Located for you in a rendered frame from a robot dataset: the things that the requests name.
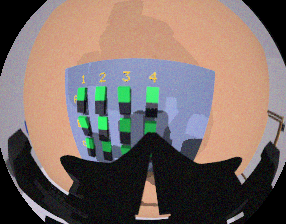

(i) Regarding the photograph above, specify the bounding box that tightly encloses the blue-grey switch panel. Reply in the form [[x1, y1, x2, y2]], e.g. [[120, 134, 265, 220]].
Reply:
[[65, 57, 215, 163]]

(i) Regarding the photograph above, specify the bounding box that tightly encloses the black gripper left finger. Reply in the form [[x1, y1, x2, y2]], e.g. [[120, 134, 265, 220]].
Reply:
[[61, 132, 152, 214]]

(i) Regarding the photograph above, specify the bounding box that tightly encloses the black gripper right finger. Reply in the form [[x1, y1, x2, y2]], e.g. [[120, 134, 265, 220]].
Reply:
[[151, 132, 243, 214]]

